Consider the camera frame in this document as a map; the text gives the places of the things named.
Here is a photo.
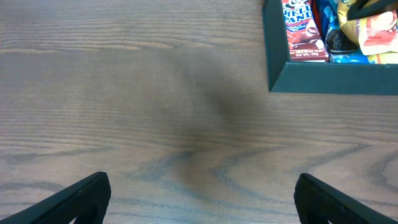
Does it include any yellow Julie's biscuit packet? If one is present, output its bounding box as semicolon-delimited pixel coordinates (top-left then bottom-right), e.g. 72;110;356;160
337;0;397;55

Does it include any yellow gum canister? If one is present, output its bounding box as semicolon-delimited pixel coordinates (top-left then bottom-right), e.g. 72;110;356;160
368;52;398;64

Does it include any Hello Panda biscuit box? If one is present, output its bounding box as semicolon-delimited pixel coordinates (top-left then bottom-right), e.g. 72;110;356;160
282;0;329;62

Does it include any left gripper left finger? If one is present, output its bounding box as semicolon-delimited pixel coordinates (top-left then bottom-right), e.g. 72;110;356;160
1;172;111;224

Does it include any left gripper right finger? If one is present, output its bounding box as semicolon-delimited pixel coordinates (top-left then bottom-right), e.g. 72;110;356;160
294;173;397;224

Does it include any dark green box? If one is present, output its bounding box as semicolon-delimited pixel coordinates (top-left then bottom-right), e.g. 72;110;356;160
262;0;397;95

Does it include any blue Oreo cookie pack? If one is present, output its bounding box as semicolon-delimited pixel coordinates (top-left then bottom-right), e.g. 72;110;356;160
313;0;369;64

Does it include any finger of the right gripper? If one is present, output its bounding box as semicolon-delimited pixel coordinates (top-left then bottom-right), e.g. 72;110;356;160
347;0;397;21

